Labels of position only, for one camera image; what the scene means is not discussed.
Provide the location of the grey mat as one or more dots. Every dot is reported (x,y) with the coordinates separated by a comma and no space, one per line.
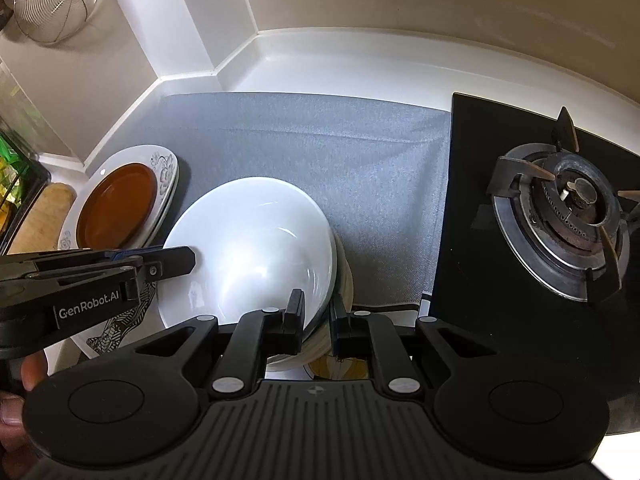
(350,160)

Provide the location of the person's left hand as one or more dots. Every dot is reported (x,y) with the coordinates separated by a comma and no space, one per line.
(32,372)

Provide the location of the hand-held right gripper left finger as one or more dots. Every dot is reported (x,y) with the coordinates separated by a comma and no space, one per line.
(295,321)

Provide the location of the wooden cutting board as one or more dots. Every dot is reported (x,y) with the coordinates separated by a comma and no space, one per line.
(45,215)

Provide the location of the white black-patterned plate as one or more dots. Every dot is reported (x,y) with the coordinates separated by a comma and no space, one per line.
(120,327)

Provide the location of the white floral rim plate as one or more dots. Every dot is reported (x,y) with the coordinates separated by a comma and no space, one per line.
(166,165)

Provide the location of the cream bowl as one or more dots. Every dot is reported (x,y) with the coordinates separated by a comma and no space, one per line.
(342,280)

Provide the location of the white bowl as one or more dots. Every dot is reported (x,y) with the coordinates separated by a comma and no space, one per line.
(250,250)

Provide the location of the black gas stove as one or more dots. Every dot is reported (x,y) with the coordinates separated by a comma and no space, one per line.
(480,310)

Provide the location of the brown plate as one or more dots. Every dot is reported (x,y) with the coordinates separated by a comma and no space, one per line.
(117,200)

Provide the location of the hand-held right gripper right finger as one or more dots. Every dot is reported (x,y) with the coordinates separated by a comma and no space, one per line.
(342,334)

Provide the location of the stove burner with pan support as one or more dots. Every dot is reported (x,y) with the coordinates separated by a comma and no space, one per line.
(570,200)

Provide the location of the black storage rack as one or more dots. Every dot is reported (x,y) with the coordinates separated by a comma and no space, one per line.
(41,180)

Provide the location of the yellow patterned dish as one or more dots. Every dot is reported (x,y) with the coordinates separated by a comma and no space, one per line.
(345,369)

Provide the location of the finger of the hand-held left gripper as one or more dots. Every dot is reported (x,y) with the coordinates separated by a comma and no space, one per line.
(175,262)
(75,259)

